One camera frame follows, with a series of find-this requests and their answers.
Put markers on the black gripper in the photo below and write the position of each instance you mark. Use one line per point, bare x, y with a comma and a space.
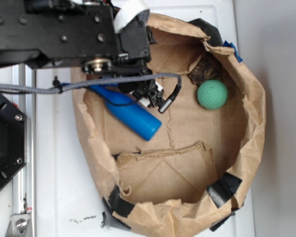
133, 37

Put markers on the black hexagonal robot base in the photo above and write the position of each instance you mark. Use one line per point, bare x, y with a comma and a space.
11, 139

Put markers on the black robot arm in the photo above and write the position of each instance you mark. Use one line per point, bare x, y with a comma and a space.
103, 40

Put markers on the blue plastic bottle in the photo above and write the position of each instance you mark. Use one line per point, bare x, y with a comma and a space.
132, 115

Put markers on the brown rough rock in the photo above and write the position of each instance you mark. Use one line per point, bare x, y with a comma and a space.
203, 72

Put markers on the green dimpled ball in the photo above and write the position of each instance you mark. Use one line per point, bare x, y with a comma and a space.
212, 94

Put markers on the brown paper bag bin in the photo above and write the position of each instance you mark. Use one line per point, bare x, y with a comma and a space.
198, 167

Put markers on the white plastic tray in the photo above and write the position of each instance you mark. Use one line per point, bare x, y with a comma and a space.
67, 202

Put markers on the aluminium extrusion rail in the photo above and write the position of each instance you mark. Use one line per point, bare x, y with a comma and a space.
23, 184

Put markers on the metal corner bracket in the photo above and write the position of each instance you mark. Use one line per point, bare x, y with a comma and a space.
20, 225

